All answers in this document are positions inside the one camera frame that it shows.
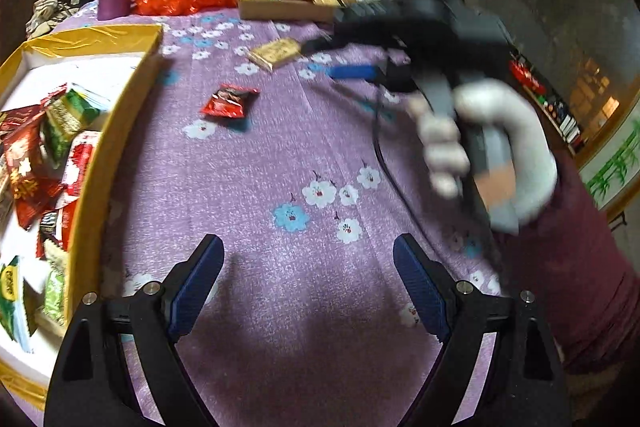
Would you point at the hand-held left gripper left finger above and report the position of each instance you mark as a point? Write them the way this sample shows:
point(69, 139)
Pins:
point(197, 288)

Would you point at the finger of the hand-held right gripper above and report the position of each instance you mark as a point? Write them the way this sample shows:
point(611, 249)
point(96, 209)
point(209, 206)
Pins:
point(322, 42)
point(350, 72)

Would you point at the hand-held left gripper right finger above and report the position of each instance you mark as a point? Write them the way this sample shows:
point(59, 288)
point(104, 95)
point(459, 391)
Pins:
point(420, 288)

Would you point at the tan snack packet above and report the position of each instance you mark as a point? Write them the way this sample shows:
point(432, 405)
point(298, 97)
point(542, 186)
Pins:
point(275, 53)

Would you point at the yellow rimmed white box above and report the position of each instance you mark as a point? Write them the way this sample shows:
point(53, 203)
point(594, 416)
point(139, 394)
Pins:
point(97, 207)

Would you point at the person's right forearm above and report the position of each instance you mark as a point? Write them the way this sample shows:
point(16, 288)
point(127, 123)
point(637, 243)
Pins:
point(575, 267)

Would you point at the person's right hand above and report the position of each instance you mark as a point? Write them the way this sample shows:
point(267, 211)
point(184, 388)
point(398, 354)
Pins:
point(530, 147)

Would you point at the red boxes on shelf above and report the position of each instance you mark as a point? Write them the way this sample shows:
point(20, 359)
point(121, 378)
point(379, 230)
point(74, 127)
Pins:
point(527, 77)

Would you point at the purple floral tablecloth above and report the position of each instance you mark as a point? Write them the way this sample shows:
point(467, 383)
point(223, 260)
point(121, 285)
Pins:
point(300, 157)

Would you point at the red black snack packet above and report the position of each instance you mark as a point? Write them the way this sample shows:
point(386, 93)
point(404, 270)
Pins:
point(227, 102)

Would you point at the wooden shelf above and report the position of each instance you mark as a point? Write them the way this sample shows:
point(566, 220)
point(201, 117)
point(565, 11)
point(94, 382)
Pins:
point(552, 117)

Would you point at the white banner with green plants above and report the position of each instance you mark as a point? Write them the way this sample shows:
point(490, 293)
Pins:
point(615, 172)

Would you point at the striped cloth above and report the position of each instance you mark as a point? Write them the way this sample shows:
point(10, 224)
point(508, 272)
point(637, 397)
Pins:
point(45, 13)

